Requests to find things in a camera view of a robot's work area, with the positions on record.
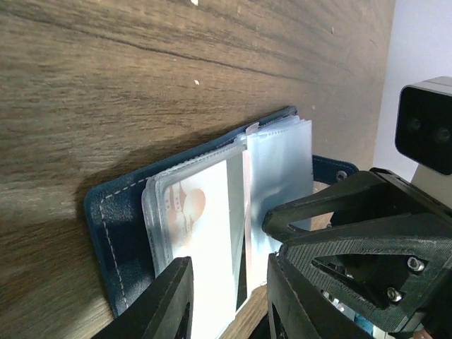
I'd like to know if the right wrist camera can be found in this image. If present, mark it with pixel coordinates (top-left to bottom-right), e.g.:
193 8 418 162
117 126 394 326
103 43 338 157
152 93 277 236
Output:
395 76 451 176

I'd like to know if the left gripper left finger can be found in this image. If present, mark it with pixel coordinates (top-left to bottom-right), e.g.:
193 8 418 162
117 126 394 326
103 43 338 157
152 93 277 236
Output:
94 256 194 338

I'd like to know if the white red card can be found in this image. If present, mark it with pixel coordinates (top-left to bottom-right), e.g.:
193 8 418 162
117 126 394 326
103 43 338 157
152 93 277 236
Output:
165 151 246 338

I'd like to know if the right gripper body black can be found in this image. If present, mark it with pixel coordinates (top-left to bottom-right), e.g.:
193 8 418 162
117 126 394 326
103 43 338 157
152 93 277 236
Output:
331 168 451 338

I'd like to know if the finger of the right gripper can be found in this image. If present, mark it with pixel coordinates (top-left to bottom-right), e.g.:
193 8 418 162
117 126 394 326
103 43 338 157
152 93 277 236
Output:
262 171 384 242
280 213 451 332

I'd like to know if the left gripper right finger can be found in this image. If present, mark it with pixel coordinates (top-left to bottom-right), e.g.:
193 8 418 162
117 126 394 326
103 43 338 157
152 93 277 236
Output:
267 254 357 338

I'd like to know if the blue card holder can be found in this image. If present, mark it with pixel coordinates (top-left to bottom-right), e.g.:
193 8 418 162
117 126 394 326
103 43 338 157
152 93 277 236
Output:
83 105 359 319

